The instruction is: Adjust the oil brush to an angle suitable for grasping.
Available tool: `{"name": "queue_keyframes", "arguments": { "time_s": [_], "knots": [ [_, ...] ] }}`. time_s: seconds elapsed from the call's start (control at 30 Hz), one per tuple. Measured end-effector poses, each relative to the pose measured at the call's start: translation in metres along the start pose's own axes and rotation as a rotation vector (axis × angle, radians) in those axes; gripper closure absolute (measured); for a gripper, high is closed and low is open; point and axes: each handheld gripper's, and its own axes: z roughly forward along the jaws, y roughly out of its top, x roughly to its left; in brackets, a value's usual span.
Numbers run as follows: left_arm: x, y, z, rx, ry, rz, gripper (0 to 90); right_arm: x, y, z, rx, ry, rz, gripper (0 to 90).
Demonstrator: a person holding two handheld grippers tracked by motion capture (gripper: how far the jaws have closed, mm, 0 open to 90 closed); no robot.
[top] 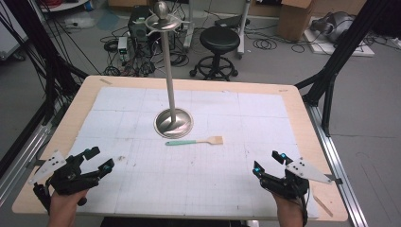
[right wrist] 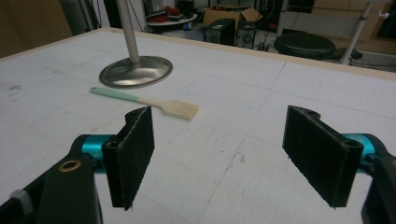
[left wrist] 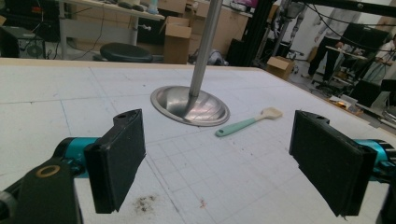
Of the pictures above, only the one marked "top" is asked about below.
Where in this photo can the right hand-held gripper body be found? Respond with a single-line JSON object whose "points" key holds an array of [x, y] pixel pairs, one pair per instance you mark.
{"points": [[294, 179]]}

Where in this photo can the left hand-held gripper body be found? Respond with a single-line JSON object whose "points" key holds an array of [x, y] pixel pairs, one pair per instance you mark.
{"points": [[70, 179]]}

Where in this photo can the silver metal utensil stand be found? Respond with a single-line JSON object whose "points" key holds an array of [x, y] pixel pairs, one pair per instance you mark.
{"points": [[171, 94]]}

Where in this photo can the person's left hand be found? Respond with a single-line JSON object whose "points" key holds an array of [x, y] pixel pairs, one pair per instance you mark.
{"points": [[64, 206]]}

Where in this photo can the person's right hand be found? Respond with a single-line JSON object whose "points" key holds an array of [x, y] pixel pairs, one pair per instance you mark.
{"points": [[288, 211]]}

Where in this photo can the white grid mat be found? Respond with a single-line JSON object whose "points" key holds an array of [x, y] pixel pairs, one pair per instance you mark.
{"points": [[189, 151]]}

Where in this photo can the small power supply unit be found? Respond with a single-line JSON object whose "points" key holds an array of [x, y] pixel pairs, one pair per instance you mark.
{"points": [[122, 47]]}

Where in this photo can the black round stool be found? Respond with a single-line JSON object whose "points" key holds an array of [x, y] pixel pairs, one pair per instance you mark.
{"points": [[219, 50]]}

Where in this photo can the black computer tower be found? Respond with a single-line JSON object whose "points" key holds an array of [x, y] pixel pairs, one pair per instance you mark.
{"points": [[140, 26]]}

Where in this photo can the cardboard box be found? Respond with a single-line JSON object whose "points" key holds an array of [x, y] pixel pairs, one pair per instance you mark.
{"points": [[294, 19]]}

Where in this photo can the grey bag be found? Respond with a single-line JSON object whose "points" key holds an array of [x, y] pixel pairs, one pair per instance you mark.
{"points": [[334, 25]]}

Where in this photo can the aluminium rail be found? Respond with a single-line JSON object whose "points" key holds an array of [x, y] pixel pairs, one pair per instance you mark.
{"points": [[22, 157], [339, 167]]}

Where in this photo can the black metal frame stand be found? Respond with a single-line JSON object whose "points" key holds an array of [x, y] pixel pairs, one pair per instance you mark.
{"points": [[41, 56], [337, 53]]}

